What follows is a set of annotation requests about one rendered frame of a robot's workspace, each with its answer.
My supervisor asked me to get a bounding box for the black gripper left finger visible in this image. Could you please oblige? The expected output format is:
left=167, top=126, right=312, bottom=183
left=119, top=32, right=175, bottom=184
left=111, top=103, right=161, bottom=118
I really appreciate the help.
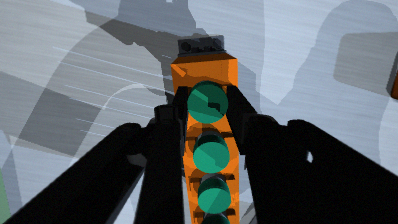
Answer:
left=3, top=86, right=189, bottom=224

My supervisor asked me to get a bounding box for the orange multimeter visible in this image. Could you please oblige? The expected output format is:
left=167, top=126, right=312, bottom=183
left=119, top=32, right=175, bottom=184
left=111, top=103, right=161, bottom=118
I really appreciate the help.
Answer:
left=391, top=72, right=398, bottom=100

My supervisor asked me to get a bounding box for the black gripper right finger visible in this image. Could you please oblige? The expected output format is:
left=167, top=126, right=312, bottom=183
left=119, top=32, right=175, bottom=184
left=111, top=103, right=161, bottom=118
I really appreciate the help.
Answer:
left=226, top=85, right=398, bottom=224

